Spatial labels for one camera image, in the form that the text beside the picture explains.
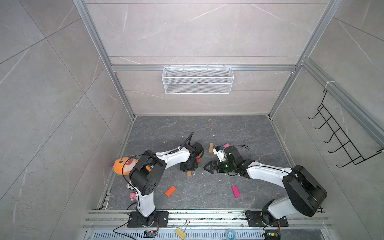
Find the yellow tag with clip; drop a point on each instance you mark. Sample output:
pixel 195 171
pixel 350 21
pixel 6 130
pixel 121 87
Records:
pixel 180 232

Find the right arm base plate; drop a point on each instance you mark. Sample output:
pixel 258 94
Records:
pixel 255 218

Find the light pink block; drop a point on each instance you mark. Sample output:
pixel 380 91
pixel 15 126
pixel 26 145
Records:
pixel 226 145

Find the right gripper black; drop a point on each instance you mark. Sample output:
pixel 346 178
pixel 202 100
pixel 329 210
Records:
pixel 213 163

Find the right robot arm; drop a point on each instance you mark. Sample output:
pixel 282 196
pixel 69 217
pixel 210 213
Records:
pixel 304 193

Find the white wire mesh basket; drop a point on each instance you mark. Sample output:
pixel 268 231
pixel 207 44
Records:
pixel 197 80

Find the black wire hook rack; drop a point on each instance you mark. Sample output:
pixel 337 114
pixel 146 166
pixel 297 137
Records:
pixel 355 157

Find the tape roll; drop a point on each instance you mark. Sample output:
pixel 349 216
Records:
pixel 230 234

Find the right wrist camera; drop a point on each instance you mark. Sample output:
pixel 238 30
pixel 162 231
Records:
pixel 220 153

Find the orange plush toy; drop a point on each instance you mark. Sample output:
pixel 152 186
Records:
pixel 124 166

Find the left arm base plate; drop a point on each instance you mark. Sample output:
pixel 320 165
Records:
pixel 154 220

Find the magenta block lower right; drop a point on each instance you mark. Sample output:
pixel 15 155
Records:
pixel 236 192

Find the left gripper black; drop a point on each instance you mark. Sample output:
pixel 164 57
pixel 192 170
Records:
pixel 184 168

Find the orange block lower left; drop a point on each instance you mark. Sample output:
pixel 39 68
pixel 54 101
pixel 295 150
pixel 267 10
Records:
pixel 170 191

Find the pink pig toy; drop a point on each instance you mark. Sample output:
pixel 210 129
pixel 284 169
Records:
pixel 133 196

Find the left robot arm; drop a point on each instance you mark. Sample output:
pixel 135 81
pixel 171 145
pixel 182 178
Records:
pixel 143 172

